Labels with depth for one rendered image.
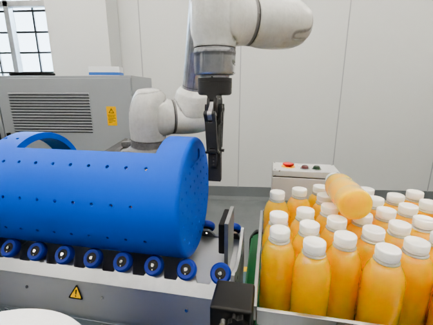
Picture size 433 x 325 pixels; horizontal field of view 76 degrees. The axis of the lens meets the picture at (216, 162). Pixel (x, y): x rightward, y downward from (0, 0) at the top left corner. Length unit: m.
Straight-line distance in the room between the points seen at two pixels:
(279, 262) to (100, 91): 2.00
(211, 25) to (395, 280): 0.55
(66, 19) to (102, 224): 3.14
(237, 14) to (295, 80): 2.84
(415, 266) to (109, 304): 0.62
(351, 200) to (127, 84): 1.89
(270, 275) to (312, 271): 0.08
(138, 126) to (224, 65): 0.67
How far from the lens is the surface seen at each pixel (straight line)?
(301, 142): 3.50
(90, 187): 0.62
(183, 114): 1.22
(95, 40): 3.44
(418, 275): 0.61
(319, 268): 0.53
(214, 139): 0.60
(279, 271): 0.57
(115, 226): 0.61
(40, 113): 2.59
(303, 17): 0.70
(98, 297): 0.76
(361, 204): 0.64
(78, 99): 2.40
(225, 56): 0.60
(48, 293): 0.83
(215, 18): 0.60
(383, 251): 0.55
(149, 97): 1.19
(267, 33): 0.66
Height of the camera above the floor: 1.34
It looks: 15 degrees down
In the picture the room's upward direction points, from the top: straight up
